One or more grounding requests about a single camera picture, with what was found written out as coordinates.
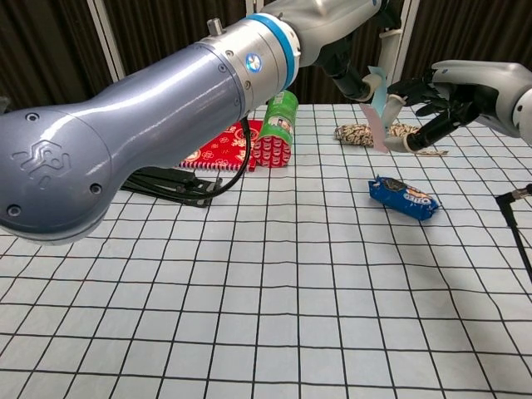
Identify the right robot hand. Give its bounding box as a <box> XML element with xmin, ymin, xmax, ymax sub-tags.
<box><xmin>383</xmin><ymin>60</ymin><xmax>532</xmax><ymax>155</ymax></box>

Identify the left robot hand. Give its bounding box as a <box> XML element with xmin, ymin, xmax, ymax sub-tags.
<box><xmin>259</xmin><ymin>0</ymin><xmax>406</xmax><ymax>103</ymax></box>

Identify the dark pleated curtain panel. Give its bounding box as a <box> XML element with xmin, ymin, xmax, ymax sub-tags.
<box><xmin>286</xmin><ymin>24</ymin><xmax>402</xmax><ymax>106</ymax></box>
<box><xmin>101</xmin><ymin>0</ymin><xmax>253</xmax><ymax>80</ymax></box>
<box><xmin>0</xmin><ymin>0</ymin><xmax>116</xmax><ymax>114</ymax></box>
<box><xmin>394</xmin><ymin>0</ymin><xmax>532</xmax><ymax>104</ymax></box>

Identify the green red cylindrical can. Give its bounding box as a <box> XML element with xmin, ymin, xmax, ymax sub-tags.
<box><xmin>253</xmin><ymin>89</ymin><xmax>301</xmax><ymax>170</ymax></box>

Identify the blue cookie package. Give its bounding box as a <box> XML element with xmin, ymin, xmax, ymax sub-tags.
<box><xmin>367</xmin><ymin>175</ymin><xmax>441</xmax><ymax>224</ymax></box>

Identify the red spiral notebook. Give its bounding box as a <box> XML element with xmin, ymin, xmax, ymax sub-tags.
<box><xmin>177</xmin><ymin>119</ymin><xmax>264</xmax><ymax>174</ymax></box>

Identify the blue checkered tablecloth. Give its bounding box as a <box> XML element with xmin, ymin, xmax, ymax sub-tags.
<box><xmin>0</xmin><ymin>101</ymin><xmax>532</xmax><ymax>399</ymax></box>

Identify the white partition frame post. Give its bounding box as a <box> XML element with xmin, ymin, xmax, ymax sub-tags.
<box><xmin>244</xmin><ymin>0</ymin><xmax>268</xmax><ymax>18</ymax></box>
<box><xmin>388</xmin><ymin>0</ymin><xmax>421</xmax><ymax>86</ymax></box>
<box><xmin>86</xmin><ymin>0</ymin><xmax>127</xmax><ymax>81</ymax></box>

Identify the braided beige rope bundle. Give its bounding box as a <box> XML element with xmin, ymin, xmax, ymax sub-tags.
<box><xmin>333</xmin><ymin>121</ymin><xmax>450</xmax><ymax>157</ymax></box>

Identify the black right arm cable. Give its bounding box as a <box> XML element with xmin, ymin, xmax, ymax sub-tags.
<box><xmin>495</xmin><ymin>182</ymin><xmax>532</xmax><ymax>292</ymax></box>

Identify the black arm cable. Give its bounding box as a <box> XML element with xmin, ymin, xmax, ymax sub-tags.
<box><xmin>495</xmin><ymin>182</ymin><xmax>532</xmax><ymax>292</ymax></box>
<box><xmin>176</xmin><ymin>118</ymin><xmax>254</xmax><ymax>200</ymax></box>

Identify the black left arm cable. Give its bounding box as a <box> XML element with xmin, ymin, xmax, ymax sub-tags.
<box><xmin>176</xmin><ymin>118</ymin><xmax>254</xmax><ymax>200</ymax></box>

